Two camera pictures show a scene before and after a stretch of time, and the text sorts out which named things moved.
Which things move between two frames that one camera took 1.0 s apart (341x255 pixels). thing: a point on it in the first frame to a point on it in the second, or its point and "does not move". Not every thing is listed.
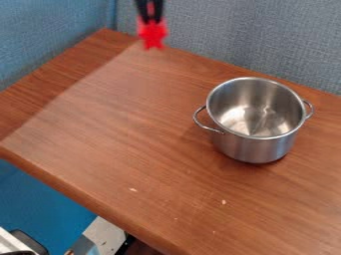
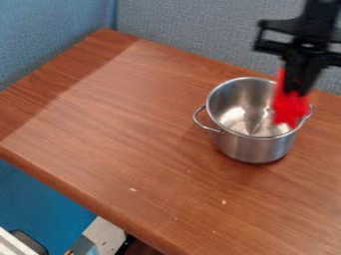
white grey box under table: [103, 239] does not move
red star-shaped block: [153, 30] to [291, 105]
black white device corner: [18, 243] does not move
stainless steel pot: [255, 115] does not move
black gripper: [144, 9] to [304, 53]
